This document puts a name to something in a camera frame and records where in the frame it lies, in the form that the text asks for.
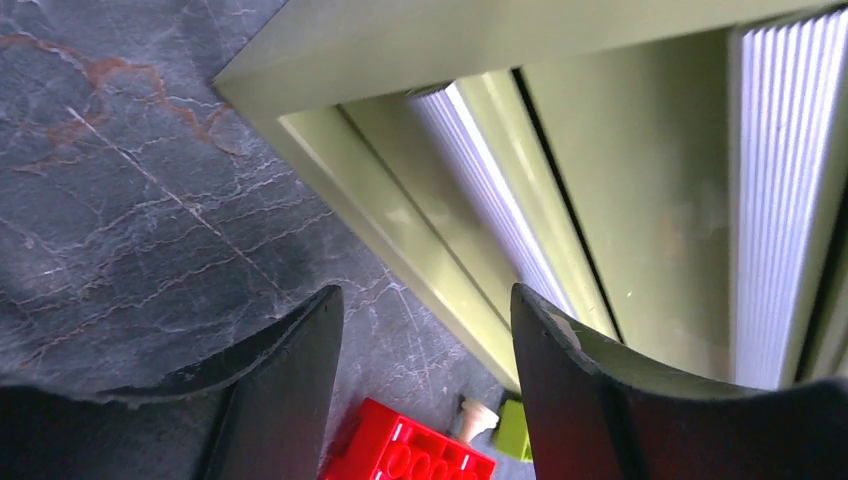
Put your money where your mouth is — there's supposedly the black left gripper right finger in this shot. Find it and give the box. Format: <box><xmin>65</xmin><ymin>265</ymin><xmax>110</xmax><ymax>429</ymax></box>
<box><xmin>511</xmin><ymin>284</ymin><xmax>847</xmax><ymax>479</ymax></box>

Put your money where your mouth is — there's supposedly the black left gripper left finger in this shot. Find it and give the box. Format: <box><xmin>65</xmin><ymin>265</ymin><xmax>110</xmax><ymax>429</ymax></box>
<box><xmin>1</xmin><ymin>285</ymin><xmax>344</xmax><ymax>479</ymax></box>

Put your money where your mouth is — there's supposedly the green drawer cabinet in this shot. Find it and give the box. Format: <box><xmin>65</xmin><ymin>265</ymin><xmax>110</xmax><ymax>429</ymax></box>
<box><xmin>215</xmin><ymin>1</ymin><xmax>847</xmax><ymax>389</ymax></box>

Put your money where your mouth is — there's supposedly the lime green toy brick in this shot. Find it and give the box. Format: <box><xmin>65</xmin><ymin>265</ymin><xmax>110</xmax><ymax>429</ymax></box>
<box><xmin>493</xmin><ymin>399</ymin><xmax>533</xmax><ymax>463</ymax></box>

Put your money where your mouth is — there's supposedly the white chess pawn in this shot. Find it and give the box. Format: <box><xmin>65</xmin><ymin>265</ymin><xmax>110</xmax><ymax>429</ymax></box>
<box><xmin>455</xmin><ymin>398</ymin><xmax>500</xmax><ymax>445</ymax></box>

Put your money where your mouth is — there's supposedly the red toy magnet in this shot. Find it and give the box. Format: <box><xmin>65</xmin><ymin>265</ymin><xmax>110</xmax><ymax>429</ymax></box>
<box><xmin>320</xmin><ymin>398</ymin><xmax>496</xmax><ymax>480</ymax></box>

